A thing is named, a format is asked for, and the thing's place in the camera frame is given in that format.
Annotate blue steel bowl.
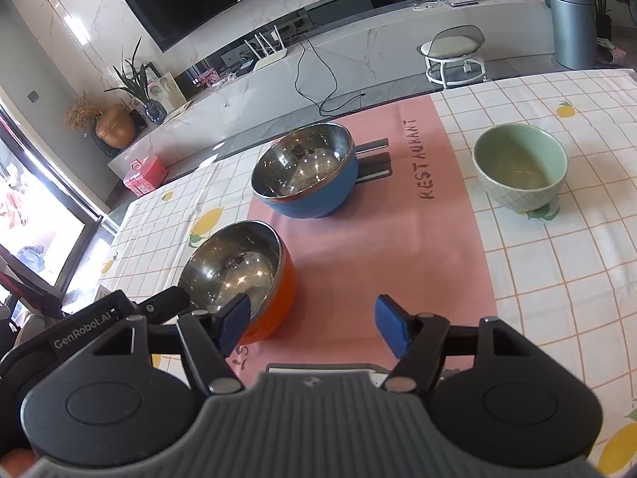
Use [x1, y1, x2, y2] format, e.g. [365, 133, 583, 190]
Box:
[250, 123, 359, 220]

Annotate orange steel bowl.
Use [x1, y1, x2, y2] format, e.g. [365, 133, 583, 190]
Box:
[178, 220, 298, 345]

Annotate white router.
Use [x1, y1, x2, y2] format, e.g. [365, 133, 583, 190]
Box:
[245, 24, 288, 71]

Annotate sliding glass door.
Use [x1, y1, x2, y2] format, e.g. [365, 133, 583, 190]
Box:
[0, 100, 103, 290]

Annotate pink storage box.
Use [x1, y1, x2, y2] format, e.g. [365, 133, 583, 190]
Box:
[123, 153, 170, 196]

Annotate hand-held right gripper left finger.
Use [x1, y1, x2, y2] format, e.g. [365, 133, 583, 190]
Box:
[74, 294, 250, 398]

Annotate green ceramic bowl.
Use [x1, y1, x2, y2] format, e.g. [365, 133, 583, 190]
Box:
[473, 123, 569, 212]

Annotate black power cable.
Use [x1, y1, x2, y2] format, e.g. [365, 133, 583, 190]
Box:
[295, 35, 366, 114]

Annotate white round stool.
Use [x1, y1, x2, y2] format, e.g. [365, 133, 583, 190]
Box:
[417, 25, 486, 91]

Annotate brown round vase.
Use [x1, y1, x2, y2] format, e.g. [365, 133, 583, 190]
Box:
[94, 104, 137, 149]

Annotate person's left forearm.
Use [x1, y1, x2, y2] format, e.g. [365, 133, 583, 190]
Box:
[0, 448, 38, 478]

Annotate yellow dried flowers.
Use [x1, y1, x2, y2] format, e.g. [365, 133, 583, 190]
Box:
[64, 94, 105, 133]

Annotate pink table mat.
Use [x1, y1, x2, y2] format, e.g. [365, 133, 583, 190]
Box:
[224, 94, 498, 384]

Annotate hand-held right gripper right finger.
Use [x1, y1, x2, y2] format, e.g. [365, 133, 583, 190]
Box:
[377, 295, 535, 395]

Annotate white marble tv console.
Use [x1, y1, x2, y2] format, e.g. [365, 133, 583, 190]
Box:
[107, 0, 558, 175]

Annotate grey trash can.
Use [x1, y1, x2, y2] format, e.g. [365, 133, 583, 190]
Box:
[541, 0, 597, 71]

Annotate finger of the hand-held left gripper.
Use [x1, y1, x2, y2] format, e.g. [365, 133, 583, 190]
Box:
[135, 286, 192, 325]

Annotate green plant in blue vase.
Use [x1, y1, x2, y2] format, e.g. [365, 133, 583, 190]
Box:
[104, 37, 170, 125]

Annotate white photo frame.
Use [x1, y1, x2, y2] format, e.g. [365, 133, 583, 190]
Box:
[144, 71, 184, 113]

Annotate long-leaf potted plant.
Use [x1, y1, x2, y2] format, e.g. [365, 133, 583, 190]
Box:
[560, 0, 635, 41]

